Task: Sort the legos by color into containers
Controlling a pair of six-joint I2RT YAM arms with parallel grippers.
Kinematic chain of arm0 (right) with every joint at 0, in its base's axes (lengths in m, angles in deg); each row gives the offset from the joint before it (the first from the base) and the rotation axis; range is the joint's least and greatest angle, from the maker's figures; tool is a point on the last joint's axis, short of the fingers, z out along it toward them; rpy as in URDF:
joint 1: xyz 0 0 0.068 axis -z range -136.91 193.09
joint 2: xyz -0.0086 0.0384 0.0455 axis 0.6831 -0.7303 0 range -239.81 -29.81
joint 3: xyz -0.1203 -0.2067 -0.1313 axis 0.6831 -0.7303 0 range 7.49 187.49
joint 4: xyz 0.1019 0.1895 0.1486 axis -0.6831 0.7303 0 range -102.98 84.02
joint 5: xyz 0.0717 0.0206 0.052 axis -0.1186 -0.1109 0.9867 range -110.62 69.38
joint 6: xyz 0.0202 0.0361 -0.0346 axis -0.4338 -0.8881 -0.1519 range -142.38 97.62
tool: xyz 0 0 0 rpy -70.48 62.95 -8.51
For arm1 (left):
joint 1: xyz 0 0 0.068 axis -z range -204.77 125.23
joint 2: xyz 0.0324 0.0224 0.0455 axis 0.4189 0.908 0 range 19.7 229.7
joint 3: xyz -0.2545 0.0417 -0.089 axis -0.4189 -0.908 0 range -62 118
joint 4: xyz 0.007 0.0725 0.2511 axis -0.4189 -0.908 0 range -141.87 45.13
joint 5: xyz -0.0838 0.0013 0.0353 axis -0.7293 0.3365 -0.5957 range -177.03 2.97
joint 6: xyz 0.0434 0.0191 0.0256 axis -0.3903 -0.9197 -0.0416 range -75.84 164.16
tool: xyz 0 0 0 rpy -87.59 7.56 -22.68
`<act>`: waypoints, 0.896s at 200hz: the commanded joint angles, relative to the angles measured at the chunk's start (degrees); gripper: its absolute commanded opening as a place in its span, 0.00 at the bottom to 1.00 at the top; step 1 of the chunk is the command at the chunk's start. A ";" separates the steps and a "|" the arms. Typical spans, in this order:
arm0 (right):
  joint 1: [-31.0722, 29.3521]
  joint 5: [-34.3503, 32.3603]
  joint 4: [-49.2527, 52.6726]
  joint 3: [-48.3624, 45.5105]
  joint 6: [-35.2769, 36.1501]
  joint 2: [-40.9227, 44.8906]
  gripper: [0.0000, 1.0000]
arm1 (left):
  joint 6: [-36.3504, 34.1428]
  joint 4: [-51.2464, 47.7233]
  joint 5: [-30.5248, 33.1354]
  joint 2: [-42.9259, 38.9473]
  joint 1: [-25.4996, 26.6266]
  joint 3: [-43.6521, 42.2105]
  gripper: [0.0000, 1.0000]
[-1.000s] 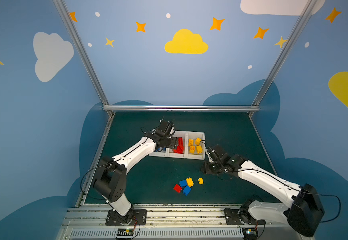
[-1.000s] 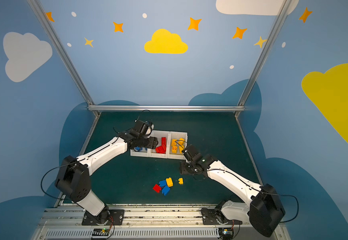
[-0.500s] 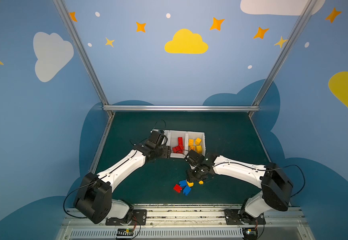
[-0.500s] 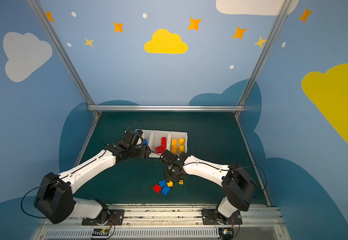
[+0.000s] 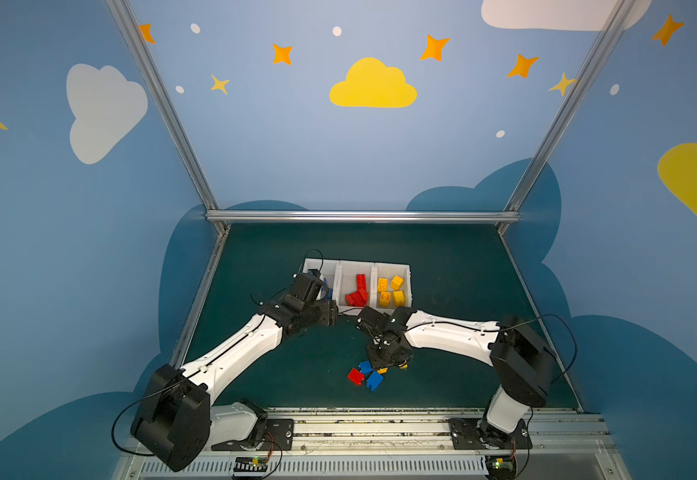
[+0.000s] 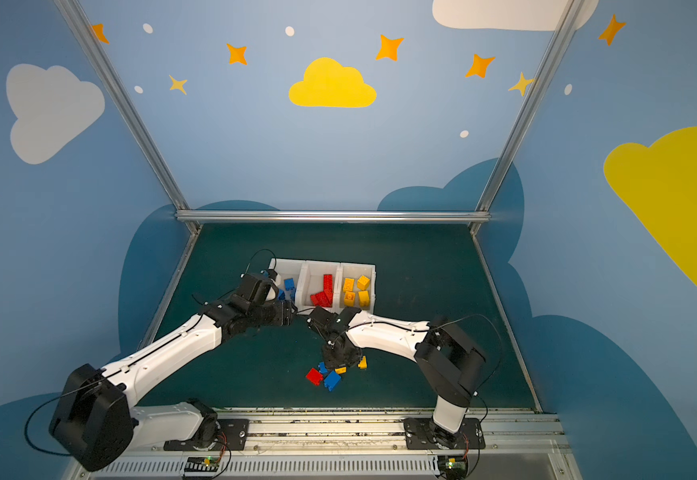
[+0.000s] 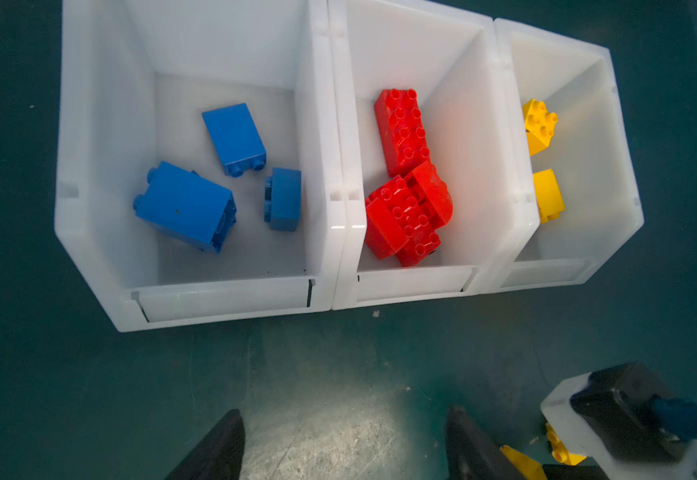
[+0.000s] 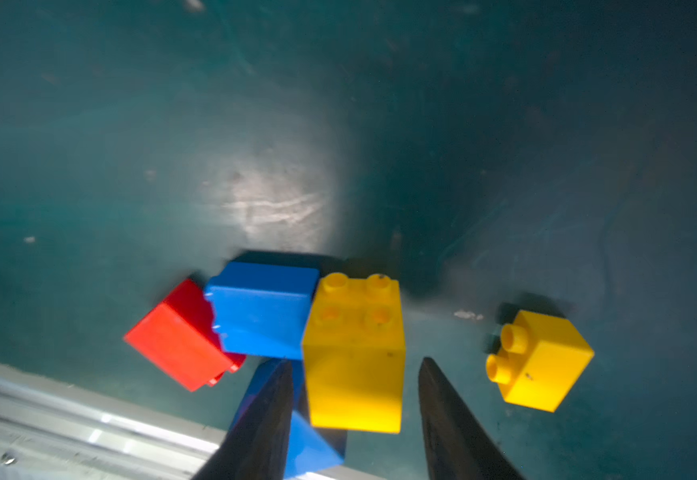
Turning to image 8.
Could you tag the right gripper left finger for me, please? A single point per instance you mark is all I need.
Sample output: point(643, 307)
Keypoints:
point(256, 447)

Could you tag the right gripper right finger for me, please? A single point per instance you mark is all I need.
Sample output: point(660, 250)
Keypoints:
point(456, 445)

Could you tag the blue lego brick bottom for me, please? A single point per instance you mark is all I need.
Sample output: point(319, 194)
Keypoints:
point(310, 449)

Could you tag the blue lego brick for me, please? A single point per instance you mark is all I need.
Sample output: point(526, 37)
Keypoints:
point(310, 449)
point(260, 309)

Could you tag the small yellow lego brick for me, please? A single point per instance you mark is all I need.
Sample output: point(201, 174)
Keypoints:
point(539, 360)

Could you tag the red lego brick bottom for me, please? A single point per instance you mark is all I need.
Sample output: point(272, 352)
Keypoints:
point(177, 337)

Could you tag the aluminium front rail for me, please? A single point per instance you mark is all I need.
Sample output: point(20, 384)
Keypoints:
point(55, 430)

